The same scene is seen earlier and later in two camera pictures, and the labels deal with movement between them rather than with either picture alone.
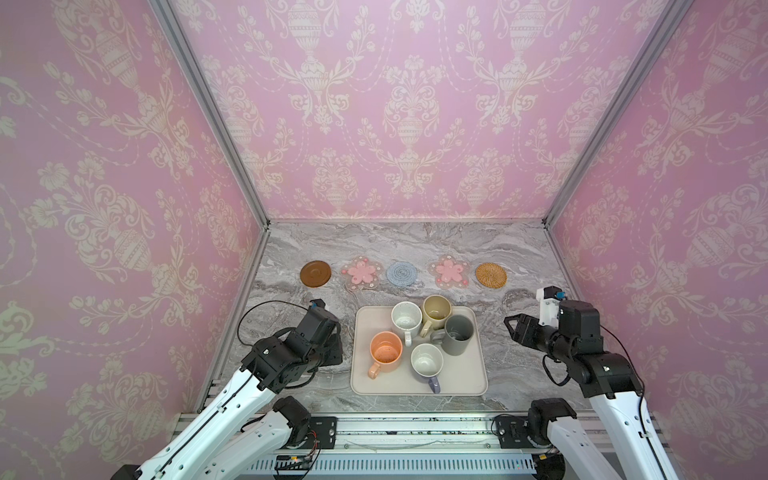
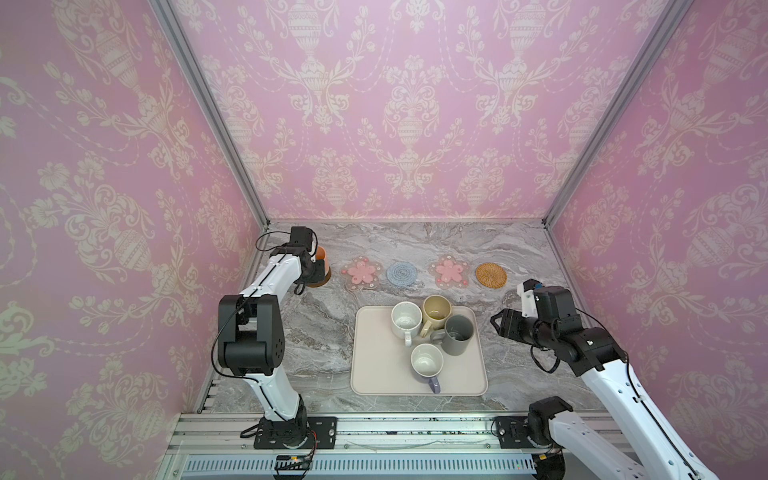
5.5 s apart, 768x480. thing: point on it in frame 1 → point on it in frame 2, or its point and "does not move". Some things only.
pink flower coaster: (449, 273) does not move
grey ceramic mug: (456, 334) does not move
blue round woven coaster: (401, 274) does not move
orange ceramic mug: (385, 352) → (320, 254)
